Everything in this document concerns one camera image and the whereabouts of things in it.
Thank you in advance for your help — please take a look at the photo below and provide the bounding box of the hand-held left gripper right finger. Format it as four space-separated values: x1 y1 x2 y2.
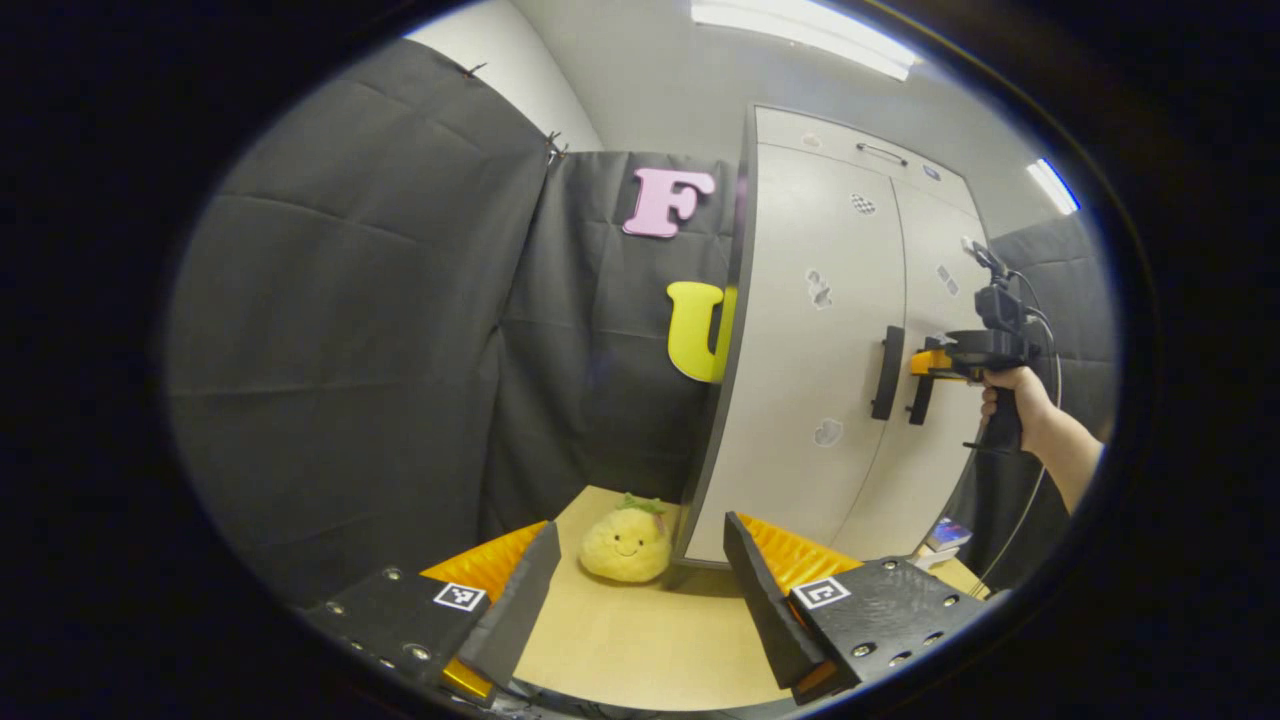
723 512 1006 706

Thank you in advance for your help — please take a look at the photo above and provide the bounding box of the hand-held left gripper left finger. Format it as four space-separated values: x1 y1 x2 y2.
300 520 563 706

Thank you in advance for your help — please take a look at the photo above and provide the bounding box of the grey shoe cabinet door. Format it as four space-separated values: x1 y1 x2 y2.
830 180 991 561
688 140 907 567

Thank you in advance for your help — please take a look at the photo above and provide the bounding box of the grey double-door shoe cabinet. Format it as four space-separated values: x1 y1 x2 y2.
672 103 991 591

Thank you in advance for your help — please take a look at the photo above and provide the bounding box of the grey cabinet drawer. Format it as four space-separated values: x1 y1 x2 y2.
755 107 981 216

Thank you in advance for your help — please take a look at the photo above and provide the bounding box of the yellow pineapple plush toy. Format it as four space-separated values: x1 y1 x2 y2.
578 493 673 584

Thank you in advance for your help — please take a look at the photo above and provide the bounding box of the small ceiling light panel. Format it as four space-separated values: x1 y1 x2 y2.
1027 158 1081 216

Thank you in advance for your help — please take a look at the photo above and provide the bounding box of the black backdrop cloth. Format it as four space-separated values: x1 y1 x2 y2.
165 38 1119 601

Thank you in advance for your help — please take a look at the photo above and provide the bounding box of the long ceiling light panel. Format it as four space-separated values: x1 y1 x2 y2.
690 0 917 81

